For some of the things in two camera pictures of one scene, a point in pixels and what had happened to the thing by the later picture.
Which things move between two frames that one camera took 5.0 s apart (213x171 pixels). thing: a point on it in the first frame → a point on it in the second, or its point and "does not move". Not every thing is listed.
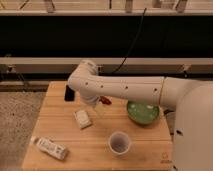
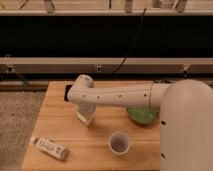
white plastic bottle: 46,145 does not move
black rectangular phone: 69,94 does not move
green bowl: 142,112 does not move
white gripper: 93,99 → 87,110
